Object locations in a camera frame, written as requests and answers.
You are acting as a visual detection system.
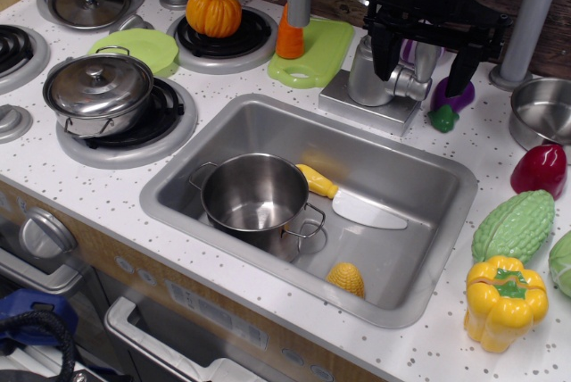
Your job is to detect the orange toy carrot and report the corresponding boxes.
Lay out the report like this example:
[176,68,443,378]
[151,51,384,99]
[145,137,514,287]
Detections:
[276,4,304,59]

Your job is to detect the steel bowl at right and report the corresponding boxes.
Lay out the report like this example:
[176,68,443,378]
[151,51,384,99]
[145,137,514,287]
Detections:
[509,78,570,163]

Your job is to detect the silver oven door handle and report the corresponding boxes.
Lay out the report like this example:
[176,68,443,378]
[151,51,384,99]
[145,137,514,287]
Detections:
[105,297,261,381]

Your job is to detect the silver stove knob middle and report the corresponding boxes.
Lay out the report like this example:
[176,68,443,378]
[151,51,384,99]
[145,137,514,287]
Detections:
[114,14,154,32]

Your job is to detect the red toy pepper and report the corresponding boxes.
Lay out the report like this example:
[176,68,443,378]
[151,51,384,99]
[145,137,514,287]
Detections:
[510,144,567,200]

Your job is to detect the silver faucet lever handle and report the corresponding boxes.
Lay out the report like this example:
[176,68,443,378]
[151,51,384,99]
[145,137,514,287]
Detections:
[387,42,441,102]

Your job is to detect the green toy cabbage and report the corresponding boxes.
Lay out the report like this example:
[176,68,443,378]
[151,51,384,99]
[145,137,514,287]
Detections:
[549,231,571,297]

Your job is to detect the steel pot with lid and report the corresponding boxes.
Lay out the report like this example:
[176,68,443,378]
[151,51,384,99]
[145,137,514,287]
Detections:
[43,52,154,138]

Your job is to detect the grey vertical post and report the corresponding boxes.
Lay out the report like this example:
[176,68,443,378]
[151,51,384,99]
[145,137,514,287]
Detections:
[489,0,552,91]

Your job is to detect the blue clamp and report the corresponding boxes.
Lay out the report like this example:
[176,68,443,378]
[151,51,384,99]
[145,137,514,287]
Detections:
[1,289,73,356]

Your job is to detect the silver toy faucet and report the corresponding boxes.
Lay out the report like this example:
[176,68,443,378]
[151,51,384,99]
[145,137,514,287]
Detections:
[286,0,441,137]

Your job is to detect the black braided cable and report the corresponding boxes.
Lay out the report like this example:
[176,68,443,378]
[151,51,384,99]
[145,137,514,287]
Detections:
[0,310,78,382]

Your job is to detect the green toy plate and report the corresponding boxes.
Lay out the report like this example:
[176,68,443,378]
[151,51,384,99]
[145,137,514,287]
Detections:
[87,29,179,77]

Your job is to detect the back right stove burner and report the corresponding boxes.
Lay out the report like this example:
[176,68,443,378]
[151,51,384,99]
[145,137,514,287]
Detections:
[168,7,277,75]

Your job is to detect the silver oven knob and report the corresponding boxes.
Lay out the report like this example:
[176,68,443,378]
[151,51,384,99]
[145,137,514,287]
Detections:
[19,207,77,259]

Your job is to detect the front stove burner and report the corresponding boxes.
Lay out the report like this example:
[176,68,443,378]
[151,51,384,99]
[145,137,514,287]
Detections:
[56,78,198,170]

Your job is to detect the steel pot in sink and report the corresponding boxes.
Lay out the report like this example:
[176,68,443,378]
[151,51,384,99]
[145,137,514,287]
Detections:
[187,154,326,262]

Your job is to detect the purple toy eggplant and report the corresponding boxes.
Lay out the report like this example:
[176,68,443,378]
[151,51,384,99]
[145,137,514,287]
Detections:
[428,78,476,133]

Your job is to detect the green toy bitter melon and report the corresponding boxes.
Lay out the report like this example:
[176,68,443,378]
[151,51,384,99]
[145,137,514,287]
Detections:
[471,190,555,264]

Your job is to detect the silver sink basin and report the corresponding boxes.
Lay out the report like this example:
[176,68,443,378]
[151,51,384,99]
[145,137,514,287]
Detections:
[140,94,477,328]

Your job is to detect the green toy cutting board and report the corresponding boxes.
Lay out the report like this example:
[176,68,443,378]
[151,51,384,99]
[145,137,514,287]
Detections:
[267,17,354,89]

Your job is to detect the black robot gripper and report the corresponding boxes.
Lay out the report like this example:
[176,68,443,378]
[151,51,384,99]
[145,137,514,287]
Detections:
[365,0,512,97]

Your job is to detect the yellow toy bell pepper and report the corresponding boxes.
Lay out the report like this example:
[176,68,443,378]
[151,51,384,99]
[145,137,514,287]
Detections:
[464,255,549,353]

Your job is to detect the orange toy pumpkin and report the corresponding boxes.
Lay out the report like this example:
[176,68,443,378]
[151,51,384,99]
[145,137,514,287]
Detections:
[186,0,243,38]

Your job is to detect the toy knife yellow handle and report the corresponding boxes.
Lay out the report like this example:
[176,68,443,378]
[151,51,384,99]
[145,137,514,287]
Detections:
[296,164,408,230]

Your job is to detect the yellow toy corn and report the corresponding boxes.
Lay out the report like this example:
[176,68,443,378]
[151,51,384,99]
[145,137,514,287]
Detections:
[326,262,365,299]

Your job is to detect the far left stove burner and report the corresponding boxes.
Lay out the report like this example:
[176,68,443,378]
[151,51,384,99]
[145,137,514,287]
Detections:
[1,25,50,95]

